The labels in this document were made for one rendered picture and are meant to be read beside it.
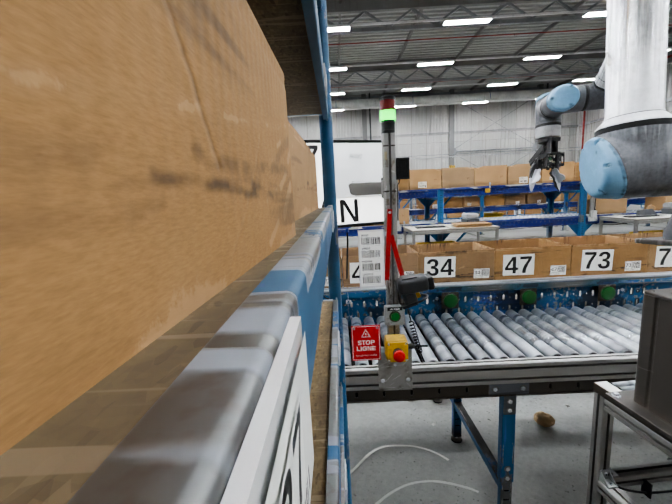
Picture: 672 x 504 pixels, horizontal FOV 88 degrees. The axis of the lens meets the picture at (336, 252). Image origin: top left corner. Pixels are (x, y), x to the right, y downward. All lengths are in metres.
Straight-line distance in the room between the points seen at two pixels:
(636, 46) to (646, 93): 0.11
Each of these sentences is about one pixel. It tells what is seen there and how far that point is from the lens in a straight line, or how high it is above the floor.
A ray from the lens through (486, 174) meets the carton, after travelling 6.81.
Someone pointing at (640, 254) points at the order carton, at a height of 0.98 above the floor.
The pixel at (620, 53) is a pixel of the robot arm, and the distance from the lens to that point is 1.12.
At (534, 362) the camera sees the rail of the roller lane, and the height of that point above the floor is 0.74.
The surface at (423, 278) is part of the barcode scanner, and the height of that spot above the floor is 1.08.
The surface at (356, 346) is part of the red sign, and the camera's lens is 1.25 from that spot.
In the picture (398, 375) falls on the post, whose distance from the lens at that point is 1.32.
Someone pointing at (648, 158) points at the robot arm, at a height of 1.41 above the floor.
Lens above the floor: 1.37
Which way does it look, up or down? 9 degrees down
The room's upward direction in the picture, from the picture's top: 3 degrees counter-clockwise
